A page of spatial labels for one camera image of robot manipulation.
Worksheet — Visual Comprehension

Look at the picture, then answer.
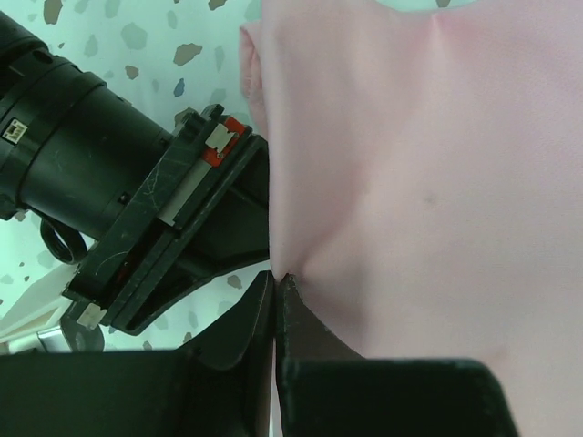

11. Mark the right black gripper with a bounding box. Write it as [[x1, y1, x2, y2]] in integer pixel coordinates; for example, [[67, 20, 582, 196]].
[[64, 104, 270, 336]]

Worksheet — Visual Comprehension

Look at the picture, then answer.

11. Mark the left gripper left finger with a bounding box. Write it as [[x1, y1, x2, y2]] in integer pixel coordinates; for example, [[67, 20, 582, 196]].
[[1, 271, 274, 436]]

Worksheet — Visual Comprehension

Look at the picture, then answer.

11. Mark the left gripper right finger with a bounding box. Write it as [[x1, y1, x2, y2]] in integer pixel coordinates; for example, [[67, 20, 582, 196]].
[[276, 275, 518, 437]]

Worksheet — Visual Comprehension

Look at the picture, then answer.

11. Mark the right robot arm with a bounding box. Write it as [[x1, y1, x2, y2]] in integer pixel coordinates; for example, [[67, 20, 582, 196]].
[[1, 15, 269, 335]]

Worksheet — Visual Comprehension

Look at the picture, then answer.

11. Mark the pink t shirt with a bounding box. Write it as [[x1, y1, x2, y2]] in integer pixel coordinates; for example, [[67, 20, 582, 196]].
[[240, 1, 582, 436]]

